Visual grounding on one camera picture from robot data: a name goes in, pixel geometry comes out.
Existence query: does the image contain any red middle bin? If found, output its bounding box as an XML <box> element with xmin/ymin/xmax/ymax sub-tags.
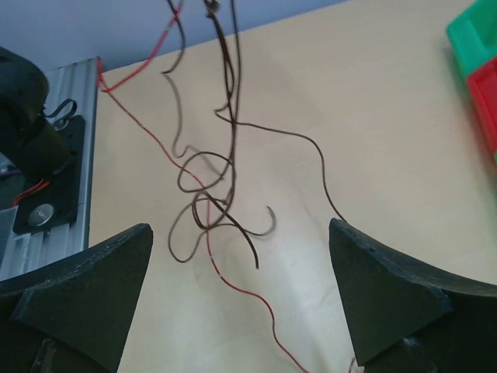
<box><xmin>467</xmin><ymin>57</ymin><xmax>497</xmax><ymax>162</ymax></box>

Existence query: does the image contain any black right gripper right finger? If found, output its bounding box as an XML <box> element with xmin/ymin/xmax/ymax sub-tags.
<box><xmin>329</xmin><ymin>218</ymin><xmax>496</xmax><ymax>372</ymax></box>

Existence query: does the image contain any green bin near cables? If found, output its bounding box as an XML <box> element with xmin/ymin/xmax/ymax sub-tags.
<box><xmin>446</xmin><ymin>0</ymin><xmax>496</xmax><ymax>80</ymax></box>

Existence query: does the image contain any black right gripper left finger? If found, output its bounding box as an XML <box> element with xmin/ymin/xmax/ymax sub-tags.
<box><xmin>1</xmin><ymin>224</ymin><xmax>153</xmax><ymax>372</ymax></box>

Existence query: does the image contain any red cable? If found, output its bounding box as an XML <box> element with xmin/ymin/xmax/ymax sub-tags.
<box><xmin>99</xmin><ymin>0</ymin><xmax>356</xmax><ymax>373</ymax></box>

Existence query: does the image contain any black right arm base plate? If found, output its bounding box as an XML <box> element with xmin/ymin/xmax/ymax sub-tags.
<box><xmin>13</xmin><ymin>115</ymin><xmax>86</xmax><ymax>235</ymax></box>

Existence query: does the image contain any aluminium front rail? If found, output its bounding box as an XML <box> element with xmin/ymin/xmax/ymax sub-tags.
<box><xmin>1</xmin><ymin>50</ymin><xmax>98</xmax><ymax>280</ymax></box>

